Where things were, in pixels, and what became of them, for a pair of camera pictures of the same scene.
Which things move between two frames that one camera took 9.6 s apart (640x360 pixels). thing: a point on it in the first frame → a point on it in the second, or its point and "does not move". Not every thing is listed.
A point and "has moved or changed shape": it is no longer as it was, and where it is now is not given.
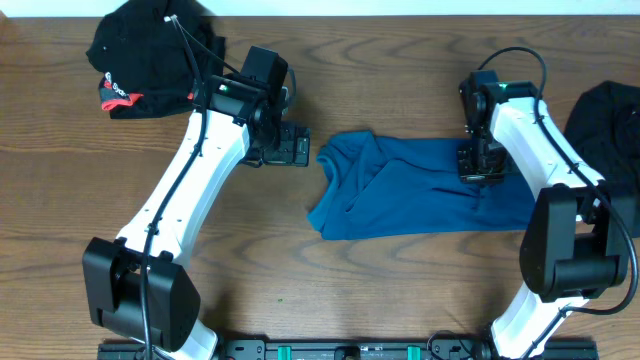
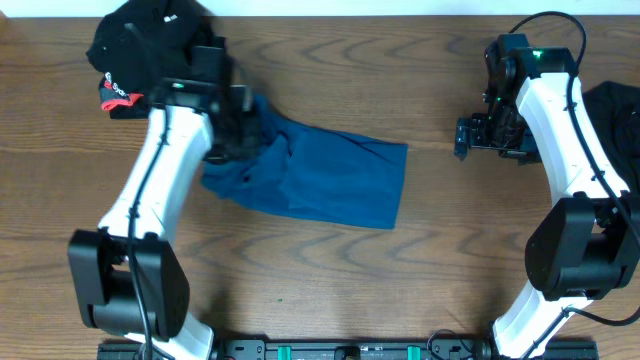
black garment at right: [604, 130] does not move
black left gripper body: [277, 146] → [239, 139]
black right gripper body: [483, 161] → [502, 131]
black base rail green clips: [354, 350] does not move
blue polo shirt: [381, 187] has moved or changed shape
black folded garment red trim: [144, 72] does not move
